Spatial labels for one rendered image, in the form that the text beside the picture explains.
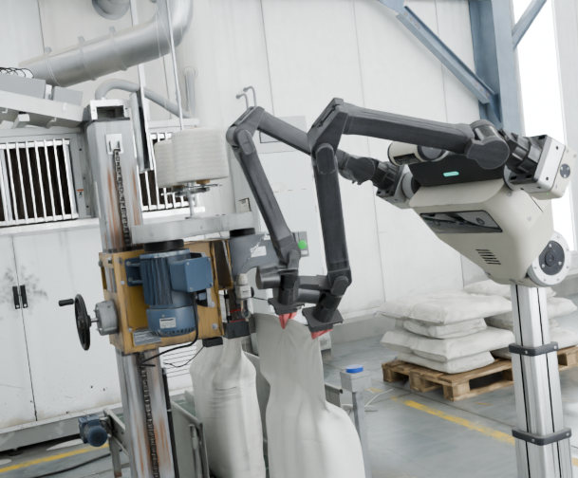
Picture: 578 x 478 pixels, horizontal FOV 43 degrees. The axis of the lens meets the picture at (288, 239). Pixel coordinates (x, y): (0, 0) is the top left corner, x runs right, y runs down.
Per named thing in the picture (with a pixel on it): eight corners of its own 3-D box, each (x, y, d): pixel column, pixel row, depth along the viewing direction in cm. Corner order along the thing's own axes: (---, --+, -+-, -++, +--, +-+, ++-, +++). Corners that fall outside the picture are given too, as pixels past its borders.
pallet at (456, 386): (581, 365, 535) (580, 345, 534) (454, 401, 480) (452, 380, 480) (501, 350, 608) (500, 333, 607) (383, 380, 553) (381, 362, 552)
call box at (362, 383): (372, 387, 247) (370, 370, 246) (352, 393, 243) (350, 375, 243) (360, 383, 254) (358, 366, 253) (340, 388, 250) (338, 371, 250)
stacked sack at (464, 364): (498, 365, 505) (496, 348, 505) (447, 377, 487) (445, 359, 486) (439, 352, 565) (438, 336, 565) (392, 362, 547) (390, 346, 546)
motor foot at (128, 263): (172, 283, 222) (169, 254, 222) (134, 288, 217) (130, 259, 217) (164, 281, 231) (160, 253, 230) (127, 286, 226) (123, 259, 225)
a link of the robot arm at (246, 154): (251, 125, 203) (239, 125, 213) (233, 134, 201) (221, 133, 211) (307, 260, 216) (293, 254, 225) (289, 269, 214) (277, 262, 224)
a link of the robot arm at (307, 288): (350, 280, 182) (344, 259, 189) (306, 274, 180) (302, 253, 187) (338, 315, 189) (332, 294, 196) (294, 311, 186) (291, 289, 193)
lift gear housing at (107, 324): (120, 335, 228) (115, 300, 228) (102, 338, 226) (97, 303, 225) (112, 331, 238) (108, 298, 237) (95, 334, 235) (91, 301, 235)
